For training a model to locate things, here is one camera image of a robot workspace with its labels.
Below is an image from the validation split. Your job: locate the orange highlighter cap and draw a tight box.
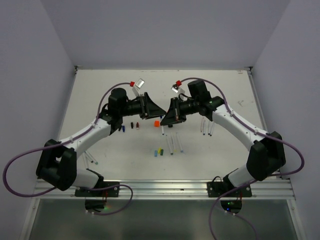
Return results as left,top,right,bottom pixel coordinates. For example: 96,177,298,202
154,120,160,128

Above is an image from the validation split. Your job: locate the purple cable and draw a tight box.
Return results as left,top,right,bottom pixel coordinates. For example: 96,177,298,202
176,76,305,240
2,81,134,216

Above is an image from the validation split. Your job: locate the yellow marker pen body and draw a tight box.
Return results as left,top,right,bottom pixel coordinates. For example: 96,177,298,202
171,132,177,153

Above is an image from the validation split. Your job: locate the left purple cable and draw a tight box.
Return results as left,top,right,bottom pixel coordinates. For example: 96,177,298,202
2,81,134,216

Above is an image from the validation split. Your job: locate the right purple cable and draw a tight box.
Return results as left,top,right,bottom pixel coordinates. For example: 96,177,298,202
176,76,305,240

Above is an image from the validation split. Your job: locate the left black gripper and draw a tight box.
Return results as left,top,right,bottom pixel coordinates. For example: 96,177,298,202
119,92,166,120

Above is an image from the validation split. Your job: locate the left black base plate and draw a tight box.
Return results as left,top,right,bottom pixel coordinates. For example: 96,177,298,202
74,181,120,198

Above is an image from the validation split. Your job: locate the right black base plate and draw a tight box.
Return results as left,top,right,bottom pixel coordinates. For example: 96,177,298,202
206,176,253,198

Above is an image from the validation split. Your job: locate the light blue capped pen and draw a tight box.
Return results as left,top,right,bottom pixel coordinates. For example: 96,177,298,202
175,132,184,153

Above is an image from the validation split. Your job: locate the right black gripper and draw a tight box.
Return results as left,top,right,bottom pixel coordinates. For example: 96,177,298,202
160,96,200,125

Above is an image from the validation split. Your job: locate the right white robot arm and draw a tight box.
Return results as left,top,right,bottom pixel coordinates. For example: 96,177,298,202
160,78,286,197

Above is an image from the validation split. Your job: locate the teal capped pen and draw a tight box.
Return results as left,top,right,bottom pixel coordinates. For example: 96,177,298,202
85,151,99,165

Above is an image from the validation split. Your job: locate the aluminium mounting rail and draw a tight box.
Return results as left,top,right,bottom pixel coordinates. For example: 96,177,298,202
31,177,297,200

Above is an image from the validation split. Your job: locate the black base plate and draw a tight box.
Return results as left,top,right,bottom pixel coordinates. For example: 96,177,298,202
74,181,120,198
206,176,253,198

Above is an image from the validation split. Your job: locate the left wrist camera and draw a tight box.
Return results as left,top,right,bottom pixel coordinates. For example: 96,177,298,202
130,78,145,97

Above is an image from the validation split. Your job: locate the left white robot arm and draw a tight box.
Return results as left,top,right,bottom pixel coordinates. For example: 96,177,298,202
36,86,166,197

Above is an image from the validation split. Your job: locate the green marker pen body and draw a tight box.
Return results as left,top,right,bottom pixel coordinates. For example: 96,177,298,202
165,135,174,155

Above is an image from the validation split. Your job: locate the dark blue capped pen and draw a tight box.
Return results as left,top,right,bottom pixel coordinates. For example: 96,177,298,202
207,121,211,135

